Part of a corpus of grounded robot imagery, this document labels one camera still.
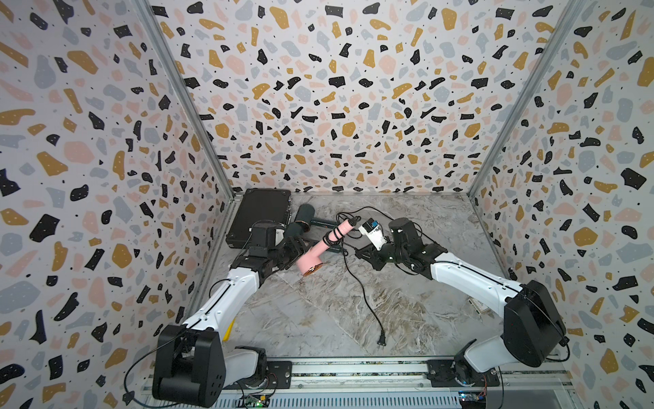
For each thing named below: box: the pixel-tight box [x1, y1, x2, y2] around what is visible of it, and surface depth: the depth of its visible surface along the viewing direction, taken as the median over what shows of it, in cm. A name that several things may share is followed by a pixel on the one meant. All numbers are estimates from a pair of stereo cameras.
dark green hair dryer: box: [294, 202, 339, 232], surface depth 109 cm
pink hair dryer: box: [296, 219, 355, 276], surface depth 80 cm
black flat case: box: [225, 187, 293, 250], surface depth 115 cm
